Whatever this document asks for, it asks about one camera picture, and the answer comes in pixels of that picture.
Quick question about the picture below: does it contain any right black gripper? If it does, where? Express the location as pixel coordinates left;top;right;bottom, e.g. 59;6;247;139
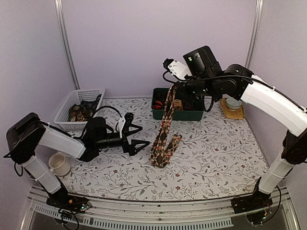
175;75;218;103

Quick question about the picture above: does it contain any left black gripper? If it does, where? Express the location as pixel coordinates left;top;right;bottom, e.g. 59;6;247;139
95;124;150;156

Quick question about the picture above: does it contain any flamingo patterned tie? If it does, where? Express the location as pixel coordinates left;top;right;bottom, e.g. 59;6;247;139
150;82;182;168

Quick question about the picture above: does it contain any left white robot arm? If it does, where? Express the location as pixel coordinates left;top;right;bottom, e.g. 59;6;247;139
5;113;149;208

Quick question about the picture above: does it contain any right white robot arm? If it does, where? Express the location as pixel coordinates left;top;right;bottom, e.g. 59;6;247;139
183;64;307;209

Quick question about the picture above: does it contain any pile of dark ties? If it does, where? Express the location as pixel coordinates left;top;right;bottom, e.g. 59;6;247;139
68;94;102;122

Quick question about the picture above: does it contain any rolled dark red tie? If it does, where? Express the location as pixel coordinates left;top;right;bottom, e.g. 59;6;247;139
183;102;193;111

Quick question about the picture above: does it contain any rolled tan tie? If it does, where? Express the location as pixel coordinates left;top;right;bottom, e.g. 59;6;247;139
173;99;183;111

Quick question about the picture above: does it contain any pale green ceramic bowl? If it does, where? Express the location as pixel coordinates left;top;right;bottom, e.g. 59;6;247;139
225;97;242;111

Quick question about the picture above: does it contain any green divided organizer box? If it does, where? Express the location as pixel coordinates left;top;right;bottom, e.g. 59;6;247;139
151;88;204;121

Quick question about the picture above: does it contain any rolled dark brown tie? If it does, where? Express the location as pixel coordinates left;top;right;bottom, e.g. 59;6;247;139
153;91;164;101

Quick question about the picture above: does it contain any rolled orange black tie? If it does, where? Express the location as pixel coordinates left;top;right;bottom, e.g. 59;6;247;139
153;101;164;110

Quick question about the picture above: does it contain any bamboo coaster mat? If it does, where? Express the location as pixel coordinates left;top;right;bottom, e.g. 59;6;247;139
220;98;246;120

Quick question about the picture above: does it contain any white plastic basket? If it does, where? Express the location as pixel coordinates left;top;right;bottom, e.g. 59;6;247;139
54;88;105;132

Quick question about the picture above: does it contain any floral patterned table mat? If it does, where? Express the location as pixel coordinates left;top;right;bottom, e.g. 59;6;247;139
61;103;268;201

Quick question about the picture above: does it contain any white ceramic mug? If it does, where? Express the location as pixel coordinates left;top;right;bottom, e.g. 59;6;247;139
48;153;71;176

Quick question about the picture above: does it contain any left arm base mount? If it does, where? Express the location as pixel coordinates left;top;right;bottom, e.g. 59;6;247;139
46;195;92;214

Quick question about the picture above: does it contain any right aluminium frame post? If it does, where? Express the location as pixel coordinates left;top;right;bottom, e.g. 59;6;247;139
245;0;264;69

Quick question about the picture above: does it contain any aluminium frame post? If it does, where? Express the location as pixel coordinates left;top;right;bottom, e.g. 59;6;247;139
54;0;80;90
245;0;264;69

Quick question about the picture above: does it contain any front aluminium rail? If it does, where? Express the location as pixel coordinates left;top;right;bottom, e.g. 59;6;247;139
21;185;301;230

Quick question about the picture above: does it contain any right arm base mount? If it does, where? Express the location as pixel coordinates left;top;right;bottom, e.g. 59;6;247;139
231;195;273;214

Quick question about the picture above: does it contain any left aluminium frame post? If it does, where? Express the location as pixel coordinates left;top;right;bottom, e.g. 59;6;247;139
54;0;80;90

